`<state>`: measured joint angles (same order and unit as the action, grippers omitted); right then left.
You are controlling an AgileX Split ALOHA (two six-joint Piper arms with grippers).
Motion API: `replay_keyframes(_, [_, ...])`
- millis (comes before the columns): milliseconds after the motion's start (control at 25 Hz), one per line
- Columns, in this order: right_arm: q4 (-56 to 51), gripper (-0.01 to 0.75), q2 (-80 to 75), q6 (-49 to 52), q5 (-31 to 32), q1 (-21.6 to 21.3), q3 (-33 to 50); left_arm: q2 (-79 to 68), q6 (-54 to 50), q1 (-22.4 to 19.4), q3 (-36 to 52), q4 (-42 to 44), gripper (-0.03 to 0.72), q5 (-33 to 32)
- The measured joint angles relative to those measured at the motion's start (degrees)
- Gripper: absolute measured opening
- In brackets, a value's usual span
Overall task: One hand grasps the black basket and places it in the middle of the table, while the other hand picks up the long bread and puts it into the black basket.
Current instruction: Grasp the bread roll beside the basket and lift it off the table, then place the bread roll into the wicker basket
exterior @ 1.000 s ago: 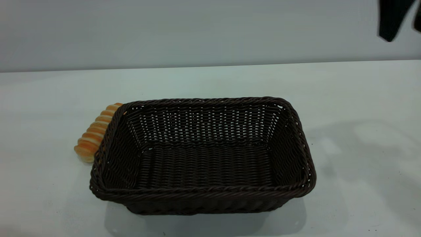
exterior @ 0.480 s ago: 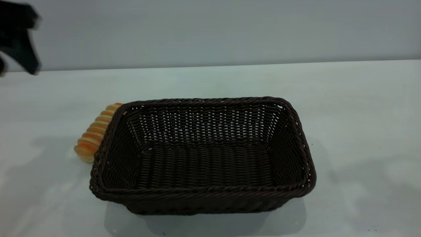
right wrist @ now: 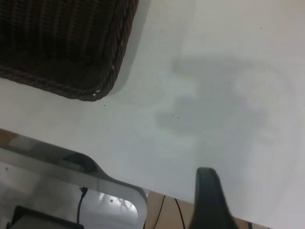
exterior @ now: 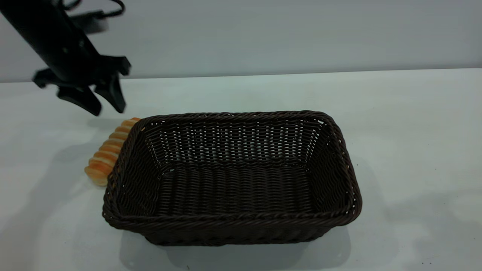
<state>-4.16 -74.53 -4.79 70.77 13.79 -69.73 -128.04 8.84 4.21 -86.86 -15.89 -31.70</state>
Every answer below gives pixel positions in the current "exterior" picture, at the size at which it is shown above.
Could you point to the ridged golden bread roll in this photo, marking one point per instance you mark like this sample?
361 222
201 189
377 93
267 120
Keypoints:
107 154

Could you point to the dark brown wicker basket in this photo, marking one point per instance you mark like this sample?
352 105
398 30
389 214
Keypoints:
233 180

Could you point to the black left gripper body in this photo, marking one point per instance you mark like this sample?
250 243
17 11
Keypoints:
71 64

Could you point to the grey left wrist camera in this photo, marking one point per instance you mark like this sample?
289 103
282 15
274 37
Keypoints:
90 22

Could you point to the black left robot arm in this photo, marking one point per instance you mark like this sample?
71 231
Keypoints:
30 15

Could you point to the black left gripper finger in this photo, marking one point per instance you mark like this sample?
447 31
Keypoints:
113 94
84 101

